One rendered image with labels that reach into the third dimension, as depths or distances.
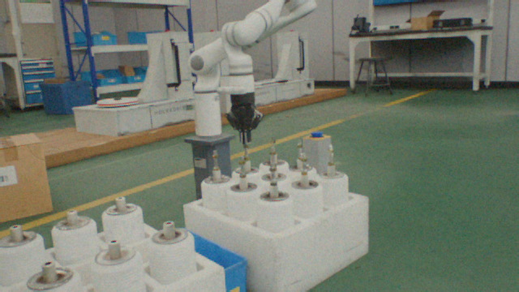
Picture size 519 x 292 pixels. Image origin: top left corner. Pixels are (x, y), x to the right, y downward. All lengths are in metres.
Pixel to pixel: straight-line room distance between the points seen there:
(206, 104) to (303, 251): 0.74
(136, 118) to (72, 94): 2.44
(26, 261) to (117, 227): 0.21
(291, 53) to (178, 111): 1.91
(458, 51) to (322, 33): 2.06
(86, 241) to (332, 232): 0.62
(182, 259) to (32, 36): 6.72
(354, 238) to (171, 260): 0.60
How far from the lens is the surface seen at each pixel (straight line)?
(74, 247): 1.07
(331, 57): 6.98
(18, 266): 1.05
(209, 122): 1.65
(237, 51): 1.32
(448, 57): 6.32
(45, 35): 7.56
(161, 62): 3.63
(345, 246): 1.28
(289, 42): 5.03
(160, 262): 0.92
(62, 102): 5.62
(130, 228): 1.11
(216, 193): 1.25
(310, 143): 1.50
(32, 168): 2.01
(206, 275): 0.93
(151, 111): 3.35
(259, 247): 1.10
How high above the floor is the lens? 0.62
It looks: 12 degrees down
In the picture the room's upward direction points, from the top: 3 degrees counter-clockwise
